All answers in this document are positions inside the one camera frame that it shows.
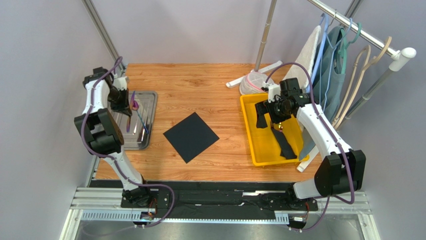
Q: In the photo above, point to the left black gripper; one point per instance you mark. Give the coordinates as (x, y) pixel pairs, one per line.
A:
(125, 104)

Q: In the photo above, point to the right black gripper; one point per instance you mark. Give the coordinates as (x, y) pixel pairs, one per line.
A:
(264, 109)

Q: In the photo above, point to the iridescent spoon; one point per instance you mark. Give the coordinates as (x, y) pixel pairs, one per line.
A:
(139, 114)

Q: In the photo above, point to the black paper napkin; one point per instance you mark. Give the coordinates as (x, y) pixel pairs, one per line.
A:
(190, 137)

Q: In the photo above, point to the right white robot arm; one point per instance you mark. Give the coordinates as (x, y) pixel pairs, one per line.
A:
(342, 168)

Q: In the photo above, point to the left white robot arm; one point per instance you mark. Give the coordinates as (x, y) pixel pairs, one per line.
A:
(108, 93)

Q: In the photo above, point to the silver metal tray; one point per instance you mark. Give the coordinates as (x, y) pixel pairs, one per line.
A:
(137, 139)

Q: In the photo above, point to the white mesh bowl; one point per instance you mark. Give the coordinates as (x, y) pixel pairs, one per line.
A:
(253, 83)

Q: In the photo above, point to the yellow plastic bin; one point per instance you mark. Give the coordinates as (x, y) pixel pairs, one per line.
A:
(264, 149)

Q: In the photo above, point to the white towel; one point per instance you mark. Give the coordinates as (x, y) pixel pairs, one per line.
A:
(306, 58)

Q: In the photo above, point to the teal garment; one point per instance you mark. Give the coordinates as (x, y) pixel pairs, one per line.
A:
(327, 84)

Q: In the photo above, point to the blue hanger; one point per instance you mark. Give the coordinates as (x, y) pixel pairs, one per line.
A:
(320, 47)

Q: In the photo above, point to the beige hanger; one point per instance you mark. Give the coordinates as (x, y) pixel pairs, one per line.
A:
(366, 66)
(349, 90)

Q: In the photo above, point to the green hanger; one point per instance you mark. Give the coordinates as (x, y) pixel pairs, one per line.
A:
(342, 53)

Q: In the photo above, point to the metal clothes rack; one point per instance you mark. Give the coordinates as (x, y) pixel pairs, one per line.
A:
(400, 59)

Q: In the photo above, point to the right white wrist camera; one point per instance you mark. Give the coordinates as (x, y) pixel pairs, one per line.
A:
(272, 89)

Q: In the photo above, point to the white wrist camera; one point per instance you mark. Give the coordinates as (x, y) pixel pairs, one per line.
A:
(272, 89)
(121, 83)

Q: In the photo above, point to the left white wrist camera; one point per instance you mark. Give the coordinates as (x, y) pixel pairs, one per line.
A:
(121, 83)

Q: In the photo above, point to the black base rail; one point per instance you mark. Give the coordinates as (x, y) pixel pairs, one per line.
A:
(225, 201)

